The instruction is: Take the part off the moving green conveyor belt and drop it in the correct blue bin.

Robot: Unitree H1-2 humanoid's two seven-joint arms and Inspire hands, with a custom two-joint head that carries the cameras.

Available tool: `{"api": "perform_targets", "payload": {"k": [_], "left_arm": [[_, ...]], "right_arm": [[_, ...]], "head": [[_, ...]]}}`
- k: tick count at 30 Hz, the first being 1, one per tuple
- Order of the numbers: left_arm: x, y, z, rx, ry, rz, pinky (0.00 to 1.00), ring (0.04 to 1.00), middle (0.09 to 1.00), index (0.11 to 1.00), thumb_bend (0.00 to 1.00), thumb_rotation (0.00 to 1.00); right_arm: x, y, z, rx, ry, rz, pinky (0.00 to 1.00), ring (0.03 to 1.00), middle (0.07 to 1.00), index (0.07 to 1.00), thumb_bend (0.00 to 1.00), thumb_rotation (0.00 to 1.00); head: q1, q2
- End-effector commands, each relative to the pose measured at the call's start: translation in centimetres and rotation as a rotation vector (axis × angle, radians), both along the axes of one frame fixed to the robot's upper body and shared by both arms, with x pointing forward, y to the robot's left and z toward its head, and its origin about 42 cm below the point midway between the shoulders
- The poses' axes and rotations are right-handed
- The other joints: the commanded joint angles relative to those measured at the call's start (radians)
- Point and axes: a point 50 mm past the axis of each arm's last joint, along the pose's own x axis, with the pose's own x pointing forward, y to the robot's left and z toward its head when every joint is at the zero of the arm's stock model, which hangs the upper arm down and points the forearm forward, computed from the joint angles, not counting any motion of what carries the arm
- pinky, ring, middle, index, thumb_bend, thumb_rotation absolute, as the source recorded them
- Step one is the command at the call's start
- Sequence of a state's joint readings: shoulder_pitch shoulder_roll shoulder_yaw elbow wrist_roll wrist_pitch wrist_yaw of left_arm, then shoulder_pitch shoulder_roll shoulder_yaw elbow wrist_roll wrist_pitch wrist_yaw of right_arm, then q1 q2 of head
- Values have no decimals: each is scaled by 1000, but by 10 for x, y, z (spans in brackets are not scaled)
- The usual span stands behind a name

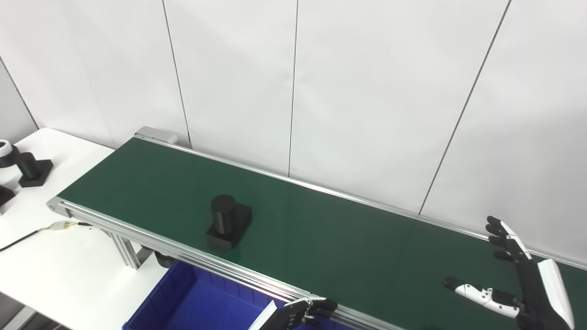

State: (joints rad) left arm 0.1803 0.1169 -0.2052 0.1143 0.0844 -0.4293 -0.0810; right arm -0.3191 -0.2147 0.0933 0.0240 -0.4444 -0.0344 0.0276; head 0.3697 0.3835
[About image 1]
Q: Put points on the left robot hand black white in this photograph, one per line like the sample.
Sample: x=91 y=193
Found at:
x=289 y=316

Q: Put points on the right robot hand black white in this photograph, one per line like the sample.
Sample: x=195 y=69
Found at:
x=536 y=293

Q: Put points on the small black box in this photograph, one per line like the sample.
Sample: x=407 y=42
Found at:
x=227 y=222

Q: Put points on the blue plastic bin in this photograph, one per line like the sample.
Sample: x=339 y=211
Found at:
x=197 y=302

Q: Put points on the black motor under conveyor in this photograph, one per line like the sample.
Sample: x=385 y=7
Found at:
x=164 y=259

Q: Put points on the aluminium conveyor leg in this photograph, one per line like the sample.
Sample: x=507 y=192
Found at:
x=126 y=250

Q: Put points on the grey conveyor end cover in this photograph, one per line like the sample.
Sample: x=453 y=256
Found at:
x=158 y=135

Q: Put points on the black cylinder part square base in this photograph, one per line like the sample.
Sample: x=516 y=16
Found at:
x=33 y=169

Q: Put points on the green conveyor belt aluminium frame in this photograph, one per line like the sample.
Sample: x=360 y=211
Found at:
x=321 y=238

